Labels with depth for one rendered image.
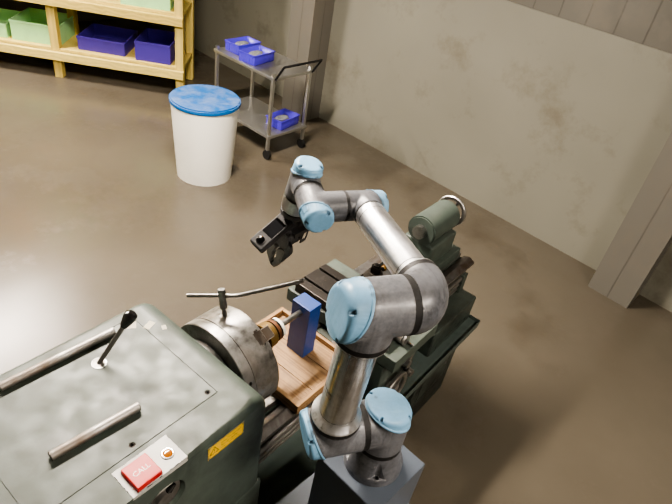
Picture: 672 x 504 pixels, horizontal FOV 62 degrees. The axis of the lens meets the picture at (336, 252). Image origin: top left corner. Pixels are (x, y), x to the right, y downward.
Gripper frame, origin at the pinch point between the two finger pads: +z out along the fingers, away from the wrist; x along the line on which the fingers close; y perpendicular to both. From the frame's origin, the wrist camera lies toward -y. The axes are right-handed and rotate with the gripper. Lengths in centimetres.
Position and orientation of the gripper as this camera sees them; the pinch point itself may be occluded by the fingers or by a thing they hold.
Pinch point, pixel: (271, 263)
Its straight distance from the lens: 159.5
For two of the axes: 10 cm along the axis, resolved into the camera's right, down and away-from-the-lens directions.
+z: -3.0, 6.9, 6.6
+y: 6.3, -3.8, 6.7
